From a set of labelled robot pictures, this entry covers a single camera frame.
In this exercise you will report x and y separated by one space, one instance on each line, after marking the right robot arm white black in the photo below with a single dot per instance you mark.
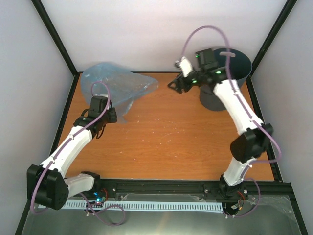
253 134

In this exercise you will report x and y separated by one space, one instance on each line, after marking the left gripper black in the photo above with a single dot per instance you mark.
113 119

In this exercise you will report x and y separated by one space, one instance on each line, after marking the blue plastic trash bag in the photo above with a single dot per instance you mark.
124 86

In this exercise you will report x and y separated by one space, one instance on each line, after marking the light blue slotted cable duct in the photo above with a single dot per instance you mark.
154 206

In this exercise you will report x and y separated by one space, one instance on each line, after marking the metal base plate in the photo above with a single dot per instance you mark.
260 215

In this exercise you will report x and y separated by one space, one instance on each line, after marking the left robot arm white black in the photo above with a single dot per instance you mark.
47 184

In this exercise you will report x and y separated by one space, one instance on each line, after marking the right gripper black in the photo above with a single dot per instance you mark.
178 81

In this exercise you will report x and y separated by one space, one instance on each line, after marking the black aluminium rail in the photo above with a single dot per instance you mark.
209 190

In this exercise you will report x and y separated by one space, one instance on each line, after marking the black frame post right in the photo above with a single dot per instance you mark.
280 20

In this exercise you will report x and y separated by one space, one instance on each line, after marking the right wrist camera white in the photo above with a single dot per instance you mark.
184 65

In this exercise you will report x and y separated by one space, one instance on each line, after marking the dark grey trash bin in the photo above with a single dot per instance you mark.
233 67

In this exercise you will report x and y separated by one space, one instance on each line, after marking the black frame post left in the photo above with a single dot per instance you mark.
54 35

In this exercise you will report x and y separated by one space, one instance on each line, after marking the black frame post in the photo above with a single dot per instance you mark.
280 20
54 35

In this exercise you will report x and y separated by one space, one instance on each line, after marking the small circuit board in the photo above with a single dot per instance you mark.
101 196

